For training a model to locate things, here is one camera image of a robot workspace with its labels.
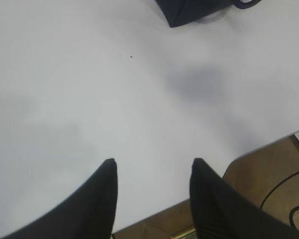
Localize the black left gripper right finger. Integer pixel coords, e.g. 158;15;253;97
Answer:
189;158;299;239

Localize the navy blue lunch bag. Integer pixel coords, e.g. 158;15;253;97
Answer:
156;0;260;28

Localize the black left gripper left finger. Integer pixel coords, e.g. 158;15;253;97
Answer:
6;158;118;239

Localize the black floor cable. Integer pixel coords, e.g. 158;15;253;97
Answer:
260;168;299;229

